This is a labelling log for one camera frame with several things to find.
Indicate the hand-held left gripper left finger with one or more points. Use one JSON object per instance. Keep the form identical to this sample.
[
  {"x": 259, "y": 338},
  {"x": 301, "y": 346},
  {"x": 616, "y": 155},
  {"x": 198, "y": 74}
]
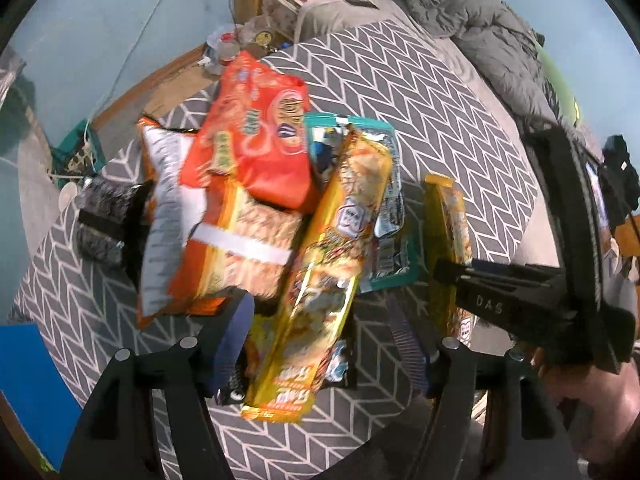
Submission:
[{"x": 232, "y": 340}]

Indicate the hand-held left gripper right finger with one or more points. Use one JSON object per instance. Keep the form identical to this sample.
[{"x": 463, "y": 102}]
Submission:
[{"x": 409, "y": 355}]

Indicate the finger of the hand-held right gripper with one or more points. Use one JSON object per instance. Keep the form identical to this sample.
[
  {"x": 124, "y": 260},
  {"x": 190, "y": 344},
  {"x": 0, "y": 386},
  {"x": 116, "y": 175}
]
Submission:
[{"x": 447, "y": 271}]

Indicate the narrow yellow snack packet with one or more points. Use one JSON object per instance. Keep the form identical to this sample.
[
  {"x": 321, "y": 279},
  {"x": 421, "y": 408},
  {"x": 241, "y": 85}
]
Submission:
[{"x": 447, "y": 220}]

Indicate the teal snack packet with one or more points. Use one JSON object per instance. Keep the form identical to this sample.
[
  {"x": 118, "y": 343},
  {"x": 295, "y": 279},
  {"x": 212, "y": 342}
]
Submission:
[{"x": 390, "y": 220}]

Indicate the orange cracker packet white band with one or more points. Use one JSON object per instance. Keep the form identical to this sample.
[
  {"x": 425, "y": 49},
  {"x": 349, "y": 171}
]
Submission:
[{"x": 250, "y": 240}]

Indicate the long yellow snack packet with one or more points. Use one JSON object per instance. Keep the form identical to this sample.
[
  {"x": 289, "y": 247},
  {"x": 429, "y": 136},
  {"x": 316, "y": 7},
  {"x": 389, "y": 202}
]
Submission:
[{"x": 320, "y": 270}]

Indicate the white snack bag orange edge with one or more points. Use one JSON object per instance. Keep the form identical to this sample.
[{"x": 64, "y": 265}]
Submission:
[{"x": 165, "y": 220}]

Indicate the blue box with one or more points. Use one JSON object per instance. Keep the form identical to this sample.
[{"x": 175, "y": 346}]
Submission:
[{"x": 30, "y": 385}]

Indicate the large orange snack bag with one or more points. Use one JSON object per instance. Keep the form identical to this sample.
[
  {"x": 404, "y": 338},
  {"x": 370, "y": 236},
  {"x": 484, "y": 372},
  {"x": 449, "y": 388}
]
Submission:
[{"x": 250, "y": 125}]

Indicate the person's right hand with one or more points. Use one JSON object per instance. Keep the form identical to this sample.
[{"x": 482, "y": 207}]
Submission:
[{"x": 590, "y": 400}]

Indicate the dark object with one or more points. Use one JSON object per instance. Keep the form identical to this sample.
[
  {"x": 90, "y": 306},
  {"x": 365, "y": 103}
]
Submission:
[{"x": 620, "y": 170}]

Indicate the green cloth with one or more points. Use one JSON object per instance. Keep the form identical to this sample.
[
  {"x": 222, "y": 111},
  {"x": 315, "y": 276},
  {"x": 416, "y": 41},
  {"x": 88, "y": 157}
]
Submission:
[{"x": 562, "y": 95}]

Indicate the black white patterned packet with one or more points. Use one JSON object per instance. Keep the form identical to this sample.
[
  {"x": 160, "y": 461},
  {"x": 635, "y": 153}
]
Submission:
[{"x": 100, "y": 200}]

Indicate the grey duvet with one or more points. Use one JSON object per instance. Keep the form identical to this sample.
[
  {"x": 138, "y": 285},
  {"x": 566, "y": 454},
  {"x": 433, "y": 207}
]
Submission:
[{"x": 475, "y": 25}]

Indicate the teal basket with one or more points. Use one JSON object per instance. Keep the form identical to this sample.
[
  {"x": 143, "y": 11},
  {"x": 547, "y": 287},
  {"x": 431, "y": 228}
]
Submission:
[{"x": 75, "y": 145}]

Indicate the grey bed sheet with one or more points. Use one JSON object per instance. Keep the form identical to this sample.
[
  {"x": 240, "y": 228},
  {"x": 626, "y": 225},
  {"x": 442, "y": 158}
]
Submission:
[{"x": 345, "y": 15}]

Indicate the yellow round tin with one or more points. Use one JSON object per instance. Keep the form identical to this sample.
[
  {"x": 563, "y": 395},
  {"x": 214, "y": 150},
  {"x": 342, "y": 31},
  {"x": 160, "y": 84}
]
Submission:
[{"x": 262, "y": 37}]

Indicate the floral patterned pillow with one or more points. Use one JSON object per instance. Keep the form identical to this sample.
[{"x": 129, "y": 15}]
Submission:
[{"x": 285, "y": 2}]

